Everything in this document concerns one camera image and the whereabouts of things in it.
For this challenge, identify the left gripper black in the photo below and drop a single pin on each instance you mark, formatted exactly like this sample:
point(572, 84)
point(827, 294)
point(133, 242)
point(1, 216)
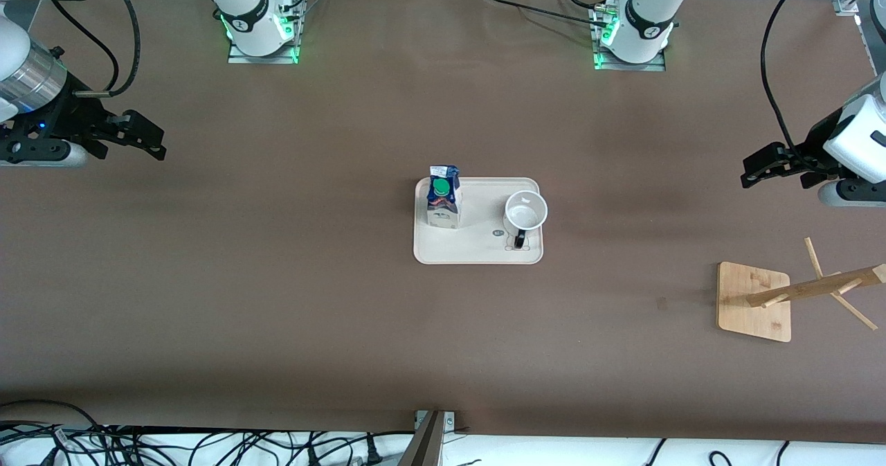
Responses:
point(811, 143)

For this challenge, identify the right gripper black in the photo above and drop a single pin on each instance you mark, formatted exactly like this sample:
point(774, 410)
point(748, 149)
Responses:
point(69, 111)

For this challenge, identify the white smiley face mug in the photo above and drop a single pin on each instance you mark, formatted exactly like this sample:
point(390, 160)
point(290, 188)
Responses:
point(526, 210)

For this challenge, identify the blue white milk carton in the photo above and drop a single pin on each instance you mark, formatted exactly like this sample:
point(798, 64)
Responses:
point(443, 203)

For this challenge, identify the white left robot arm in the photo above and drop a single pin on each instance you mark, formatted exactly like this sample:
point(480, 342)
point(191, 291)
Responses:
point(647, 16)

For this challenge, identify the cream rabbit print tray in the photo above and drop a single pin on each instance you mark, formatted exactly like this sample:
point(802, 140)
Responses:
point(477, 244)

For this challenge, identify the wooden mug tree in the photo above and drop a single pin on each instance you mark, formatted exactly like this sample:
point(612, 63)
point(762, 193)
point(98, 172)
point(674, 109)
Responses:
point(744, 303)

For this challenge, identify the aluminium profile bar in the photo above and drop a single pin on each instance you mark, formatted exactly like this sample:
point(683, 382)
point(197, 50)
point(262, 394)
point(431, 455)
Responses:
point(423, 445)

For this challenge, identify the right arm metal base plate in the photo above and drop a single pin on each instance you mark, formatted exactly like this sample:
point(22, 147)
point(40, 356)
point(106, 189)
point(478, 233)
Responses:
point(239, 58)

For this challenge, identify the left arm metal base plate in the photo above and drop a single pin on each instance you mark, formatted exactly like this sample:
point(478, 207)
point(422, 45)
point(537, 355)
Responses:
point(654, 67)

